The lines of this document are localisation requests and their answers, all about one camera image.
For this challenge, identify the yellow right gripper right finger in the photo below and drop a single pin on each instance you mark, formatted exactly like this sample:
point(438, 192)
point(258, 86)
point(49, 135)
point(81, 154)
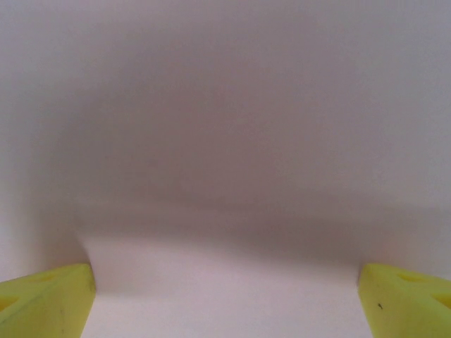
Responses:
point(408, 310)

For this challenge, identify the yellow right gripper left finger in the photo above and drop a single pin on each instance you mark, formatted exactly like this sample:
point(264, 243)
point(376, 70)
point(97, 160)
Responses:
point(42, 306)

